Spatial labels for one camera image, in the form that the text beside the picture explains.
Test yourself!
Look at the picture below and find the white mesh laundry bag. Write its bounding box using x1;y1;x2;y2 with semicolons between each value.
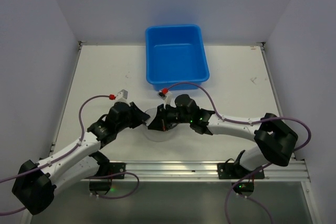
142;108;177;143

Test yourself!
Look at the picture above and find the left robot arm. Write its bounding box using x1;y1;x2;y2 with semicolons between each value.
12;102;150;215

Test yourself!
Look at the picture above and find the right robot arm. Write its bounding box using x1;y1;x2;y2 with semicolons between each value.
145;94;298;178

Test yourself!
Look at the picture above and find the blue plastic bin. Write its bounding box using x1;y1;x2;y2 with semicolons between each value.
145;24;210;91

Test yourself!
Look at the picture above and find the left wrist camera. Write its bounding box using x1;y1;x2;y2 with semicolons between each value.
108;89;128;104

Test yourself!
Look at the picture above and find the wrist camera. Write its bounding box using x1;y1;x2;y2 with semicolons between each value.
157;88;173;108
108;89;128;104

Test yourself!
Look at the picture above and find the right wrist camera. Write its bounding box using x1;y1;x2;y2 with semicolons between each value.
157;88;173;108

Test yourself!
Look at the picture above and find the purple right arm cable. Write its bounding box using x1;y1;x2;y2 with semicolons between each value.
166;82;312;224

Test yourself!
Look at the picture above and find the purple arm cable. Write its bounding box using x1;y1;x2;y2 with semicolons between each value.
0;94;140;214
166;82;312;224

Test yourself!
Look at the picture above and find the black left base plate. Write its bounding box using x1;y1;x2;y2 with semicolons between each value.
106;162;126;179

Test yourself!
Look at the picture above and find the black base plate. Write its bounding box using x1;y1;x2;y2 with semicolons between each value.
106;162;126;179
217;158;251;179

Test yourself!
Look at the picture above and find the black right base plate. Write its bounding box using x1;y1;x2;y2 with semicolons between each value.
217;158;251;179

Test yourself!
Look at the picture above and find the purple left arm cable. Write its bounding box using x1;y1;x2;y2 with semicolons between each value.
0;94;140;214

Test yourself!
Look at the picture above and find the aluminium mounting rail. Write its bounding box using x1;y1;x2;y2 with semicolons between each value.
78;159;309;183

